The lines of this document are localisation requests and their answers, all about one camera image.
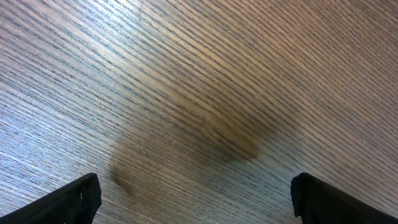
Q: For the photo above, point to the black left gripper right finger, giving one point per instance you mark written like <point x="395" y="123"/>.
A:
<point x="317" y="202"/>

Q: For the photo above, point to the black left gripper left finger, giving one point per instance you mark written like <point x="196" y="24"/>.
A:
<point x="76" y="202"/>

